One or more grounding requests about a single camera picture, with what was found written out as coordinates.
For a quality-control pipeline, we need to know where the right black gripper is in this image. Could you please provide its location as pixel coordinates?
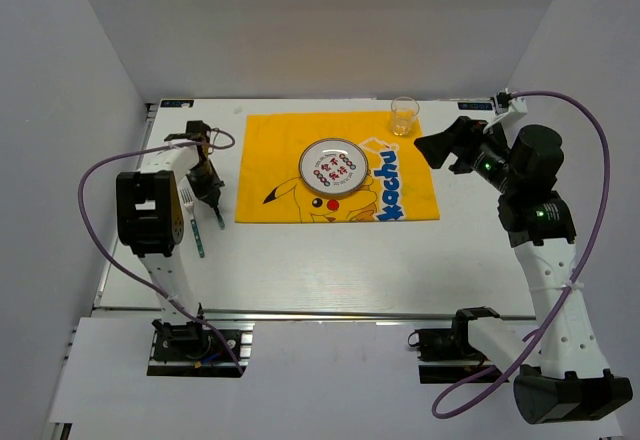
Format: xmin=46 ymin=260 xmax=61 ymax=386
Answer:
xmin=413 ymin=116 xmax=521 ymax=194

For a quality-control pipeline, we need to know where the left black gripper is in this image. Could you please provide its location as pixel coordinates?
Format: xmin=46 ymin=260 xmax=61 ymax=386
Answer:
xmin=186 ymin=161 xmax=225 ymax=205

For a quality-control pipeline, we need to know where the fork with teal handle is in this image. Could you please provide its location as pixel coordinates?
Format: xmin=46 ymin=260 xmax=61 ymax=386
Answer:
xmin=179 ymin=188 xmax=205 ymax=258

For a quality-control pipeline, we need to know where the knife with teal handle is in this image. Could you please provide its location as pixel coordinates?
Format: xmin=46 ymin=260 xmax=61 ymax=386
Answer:
xmin=212 ymin=205 xmax=226 ymax=230

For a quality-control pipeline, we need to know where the clear drinking glass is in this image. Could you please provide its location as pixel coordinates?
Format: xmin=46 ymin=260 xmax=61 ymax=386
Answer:
xmin=390 ymin=96 xmax=420 ymax=136

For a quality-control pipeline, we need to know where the yellow Pikachu cloth placemat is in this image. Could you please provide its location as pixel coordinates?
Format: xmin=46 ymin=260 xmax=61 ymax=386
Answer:
xmin=235 ymin=111 xmax=440 ymax=224

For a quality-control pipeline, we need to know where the round patterned plate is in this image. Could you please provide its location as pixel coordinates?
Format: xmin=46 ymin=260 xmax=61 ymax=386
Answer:
xmin=298 ymin=138 xmax=369 ymax=197

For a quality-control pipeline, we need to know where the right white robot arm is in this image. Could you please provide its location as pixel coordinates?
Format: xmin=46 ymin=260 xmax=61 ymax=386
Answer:
xmin=415 ymin=91 xmax=633 ymax=425

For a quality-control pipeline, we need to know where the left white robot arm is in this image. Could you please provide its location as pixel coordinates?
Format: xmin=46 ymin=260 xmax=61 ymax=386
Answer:
xmin=116 ymin=120 xmax=224 ymax=359

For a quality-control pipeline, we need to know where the right blue table label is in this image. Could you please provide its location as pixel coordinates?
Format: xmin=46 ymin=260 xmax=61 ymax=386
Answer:
xmin=457 ymin=102 xmax=494 ymax=111

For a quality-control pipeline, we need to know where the blue table label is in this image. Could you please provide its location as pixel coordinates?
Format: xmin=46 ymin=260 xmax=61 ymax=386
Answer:
xmin=457 ymin=102 xmax=494 ymax=111
xmin=159 ymin=99 xmax=194 ymax=109

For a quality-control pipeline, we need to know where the left blue table label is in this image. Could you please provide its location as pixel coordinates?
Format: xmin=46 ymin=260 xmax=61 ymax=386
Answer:
xmin=159 ymin=99 xmax=194 ymax=109

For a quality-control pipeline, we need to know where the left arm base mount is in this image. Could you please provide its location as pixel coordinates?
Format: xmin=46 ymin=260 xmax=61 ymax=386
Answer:
xmin=146 ymin=319 xmax=253 ymax=379

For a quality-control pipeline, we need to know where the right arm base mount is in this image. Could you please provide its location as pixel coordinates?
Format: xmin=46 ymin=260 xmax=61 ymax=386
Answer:
xmin=407 ymin=327 xmax=501 ymax=385

